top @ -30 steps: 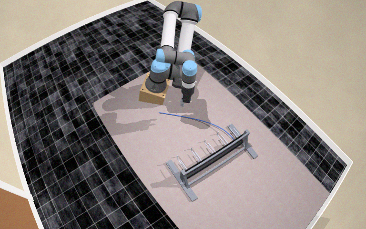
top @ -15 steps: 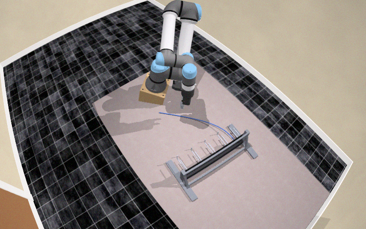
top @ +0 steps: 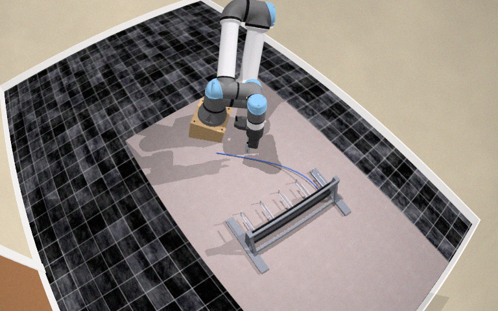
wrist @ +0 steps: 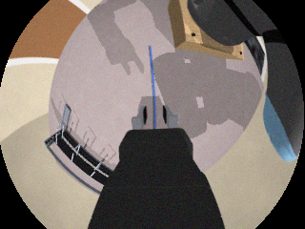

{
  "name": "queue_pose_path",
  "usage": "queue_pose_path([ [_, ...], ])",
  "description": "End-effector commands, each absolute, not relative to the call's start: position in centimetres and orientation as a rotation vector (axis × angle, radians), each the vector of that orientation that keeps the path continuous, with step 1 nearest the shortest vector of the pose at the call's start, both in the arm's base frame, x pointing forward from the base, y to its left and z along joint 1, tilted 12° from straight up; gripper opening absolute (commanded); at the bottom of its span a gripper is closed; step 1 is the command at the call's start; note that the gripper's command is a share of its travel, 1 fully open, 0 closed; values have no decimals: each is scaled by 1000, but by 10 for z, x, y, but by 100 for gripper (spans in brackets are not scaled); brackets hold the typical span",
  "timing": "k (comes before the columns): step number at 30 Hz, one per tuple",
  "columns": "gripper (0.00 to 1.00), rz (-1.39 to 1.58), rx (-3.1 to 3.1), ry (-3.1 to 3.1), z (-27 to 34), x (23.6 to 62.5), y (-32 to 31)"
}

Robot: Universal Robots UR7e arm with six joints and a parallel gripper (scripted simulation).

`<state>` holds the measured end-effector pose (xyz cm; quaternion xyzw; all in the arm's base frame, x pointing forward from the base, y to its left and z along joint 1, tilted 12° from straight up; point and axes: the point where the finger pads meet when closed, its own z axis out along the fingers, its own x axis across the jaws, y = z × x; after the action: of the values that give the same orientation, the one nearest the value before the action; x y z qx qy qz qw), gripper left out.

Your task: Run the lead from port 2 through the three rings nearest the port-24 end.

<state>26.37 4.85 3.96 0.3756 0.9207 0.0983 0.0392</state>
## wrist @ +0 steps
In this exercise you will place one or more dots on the grey patch panel rack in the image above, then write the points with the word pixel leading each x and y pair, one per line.
pixel 80 157

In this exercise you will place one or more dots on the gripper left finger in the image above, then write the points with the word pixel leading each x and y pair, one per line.
pixel 140 119

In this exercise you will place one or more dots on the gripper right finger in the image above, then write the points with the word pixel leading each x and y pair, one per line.
pixel 170 119

